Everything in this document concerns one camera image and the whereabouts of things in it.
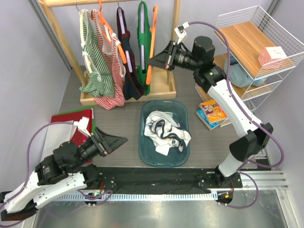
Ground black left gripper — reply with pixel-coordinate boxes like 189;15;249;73
71;127;129;171

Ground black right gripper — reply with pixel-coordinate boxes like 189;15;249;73
147;41;201;72

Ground orange plastic hanger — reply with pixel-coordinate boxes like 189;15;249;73
146;5;159;85

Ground white navy-trimmed tank top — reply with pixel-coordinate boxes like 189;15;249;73
144;111;191;156

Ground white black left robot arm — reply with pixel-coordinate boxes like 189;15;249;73
0;127;128;221

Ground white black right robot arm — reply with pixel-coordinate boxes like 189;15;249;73
146;36;273;188

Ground dark maroon tank top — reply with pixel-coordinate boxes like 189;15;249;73
116;7;144;100

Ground lilac hanger in maroon top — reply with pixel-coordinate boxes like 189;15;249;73
117;7;133;72

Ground red striped tank top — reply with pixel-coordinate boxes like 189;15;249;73
91;9;125;110

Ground lilac hanger in green top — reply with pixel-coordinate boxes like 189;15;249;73
139;1;145;71

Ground green striped tank top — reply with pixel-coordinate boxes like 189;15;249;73
79;9;114;97

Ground orange hanger on rack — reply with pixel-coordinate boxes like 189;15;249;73
91;0;128;64

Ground cream plastic hanger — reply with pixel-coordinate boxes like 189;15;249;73
79;9;94;74

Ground wooden clothes rack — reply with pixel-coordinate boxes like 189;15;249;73
39;0;177;102

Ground red book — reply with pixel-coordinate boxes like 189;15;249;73
51;109;92;147

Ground green folder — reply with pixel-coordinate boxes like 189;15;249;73
57;105;96;133

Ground teal transparent plastic bin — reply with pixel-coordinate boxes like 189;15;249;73
138;100;190;168

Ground white paper sheets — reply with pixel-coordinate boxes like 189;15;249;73
41;121;76;160

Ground colourful Roald Dahl book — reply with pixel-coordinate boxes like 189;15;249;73
199;100;227;124

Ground light blue cap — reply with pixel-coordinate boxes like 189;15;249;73
229;56;267;88

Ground blue paperback book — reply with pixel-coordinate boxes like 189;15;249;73
196;110;222;131

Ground pink cube power socket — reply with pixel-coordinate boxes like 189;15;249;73
258;46;287;66

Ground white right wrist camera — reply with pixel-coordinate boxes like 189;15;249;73
174;22;190;44

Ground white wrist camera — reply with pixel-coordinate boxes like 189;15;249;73
174;22;190;44
73;116;91;137

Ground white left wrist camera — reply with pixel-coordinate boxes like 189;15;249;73
73;116;91;137

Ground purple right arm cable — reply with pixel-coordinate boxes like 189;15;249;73
187;21;285;210

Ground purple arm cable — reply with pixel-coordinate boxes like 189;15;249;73
187;21;285;210
0;122;117;225

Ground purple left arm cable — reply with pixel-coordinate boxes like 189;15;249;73
0;122;117;225

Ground white slotted cable duct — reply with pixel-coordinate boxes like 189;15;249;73
54;191;218;203

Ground white wire shelf rack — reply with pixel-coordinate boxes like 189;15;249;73
195;5;304;128

